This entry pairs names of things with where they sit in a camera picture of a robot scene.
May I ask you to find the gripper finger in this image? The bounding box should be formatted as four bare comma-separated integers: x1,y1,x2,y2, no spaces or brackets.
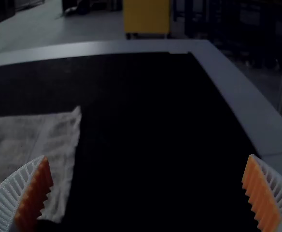
0,155,55,232
241,154,282,232

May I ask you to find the pale towel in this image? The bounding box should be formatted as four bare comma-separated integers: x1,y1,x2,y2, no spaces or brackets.
0,105,83,224

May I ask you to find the black mat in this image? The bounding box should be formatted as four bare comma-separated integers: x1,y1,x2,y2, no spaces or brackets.
0,51,265,232

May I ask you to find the yellow wheeled cabinet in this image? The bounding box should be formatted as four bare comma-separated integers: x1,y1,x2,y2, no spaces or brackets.
122,0,171,40

